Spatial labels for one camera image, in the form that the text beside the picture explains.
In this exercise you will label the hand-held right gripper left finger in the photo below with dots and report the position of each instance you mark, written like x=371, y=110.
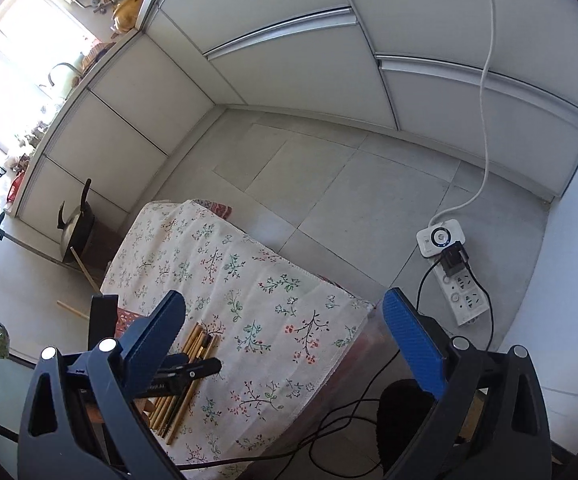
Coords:
x=159, y=330

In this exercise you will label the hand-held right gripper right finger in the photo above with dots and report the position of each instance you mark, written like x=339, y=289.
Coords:
x=414, y=340

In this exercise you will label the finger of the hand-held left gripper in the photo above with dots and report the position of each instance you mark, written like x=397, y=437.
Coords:
x=189, y=369
x=104, y=317

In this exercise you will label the pink lattice utensil holder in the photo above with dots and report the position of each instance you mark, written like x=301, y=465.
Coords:
x=129, y=322

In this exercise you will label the bundle of bamboo chopsticks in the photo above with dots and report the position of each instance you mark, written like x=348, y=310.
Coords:
x=195, y=341

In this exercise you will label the wooden stick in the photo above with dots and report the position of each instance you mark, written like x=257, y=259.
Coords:
x=71, y=308
x=86, y=270

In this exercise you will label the white power strip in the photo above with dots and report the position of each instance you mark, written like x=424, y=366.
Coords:
x=461, y=295

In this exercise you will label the black wok pan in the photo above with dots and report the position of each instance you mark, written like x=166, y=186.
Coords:
x=76, y=232

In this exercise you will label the black charger plug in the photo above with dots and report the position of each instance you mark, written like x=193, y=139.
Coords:
x=454, y=260

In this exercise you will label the floral tablecloth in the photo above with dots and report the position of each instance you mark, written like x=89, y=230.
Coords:
x=269, y=310

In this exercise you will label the red patterned cloth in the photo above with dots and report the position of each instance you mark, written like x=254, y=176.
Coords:
x=214, y=207

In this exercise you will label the white kitchen counter cabinet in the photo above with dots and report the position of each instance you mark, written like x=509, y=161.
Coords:
x=119, y=125

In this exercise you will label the kitchen faucet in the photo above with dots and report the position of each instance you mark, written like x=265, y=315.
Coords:
x=64, y=71

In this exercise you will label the window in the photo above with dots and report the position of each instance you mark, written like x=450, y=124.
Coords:
x=9, y=85

